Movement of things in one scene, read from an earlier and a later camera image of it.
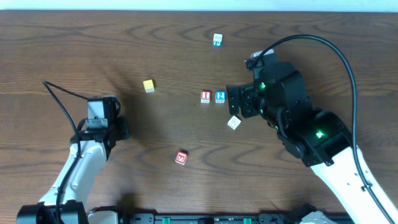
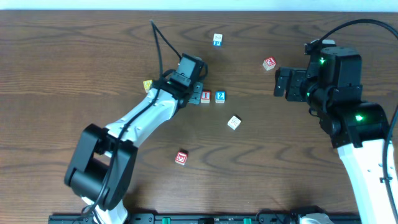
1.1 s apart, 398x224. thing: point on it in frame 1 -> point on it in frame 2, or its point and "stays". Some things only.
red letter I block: x=206 y=96 stays
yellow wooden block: x=148 y=86 stays
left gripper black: x=123 y=128 -> x=195 y=93
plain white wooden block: x=234 y=122 stays
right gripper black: x=234 y=99 -> x=292 y=84
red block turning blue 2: x=220 y=96 stays
